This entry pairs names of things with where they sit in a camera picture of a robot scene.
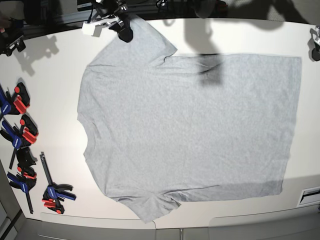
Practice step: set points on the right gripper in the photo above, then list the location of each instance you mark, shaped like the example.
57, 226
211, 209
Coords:
113, 14

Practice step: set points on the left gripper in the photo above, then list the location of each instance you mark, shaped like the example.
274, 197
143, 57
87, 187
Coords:
315, 36

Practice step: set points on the grey T-shirt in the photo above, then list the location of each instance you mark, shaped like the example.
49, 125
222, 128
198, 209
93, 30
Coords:
163, 129

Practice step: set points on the top blue red bar clamp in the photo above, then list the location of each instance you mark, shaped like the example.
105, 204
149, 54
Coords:
15, 104

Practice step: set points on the blue red bar clamp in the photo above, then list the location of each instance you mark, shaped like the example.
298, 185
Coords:
15, 104
54, 193
20, 138

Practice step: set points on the lower blue red bar clamp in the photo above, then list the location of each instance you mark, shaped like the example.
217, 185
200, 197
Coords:
54, 193

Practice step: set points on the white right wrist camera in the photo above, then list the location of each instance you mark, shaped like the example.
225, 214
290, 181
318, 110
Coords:
91, 29

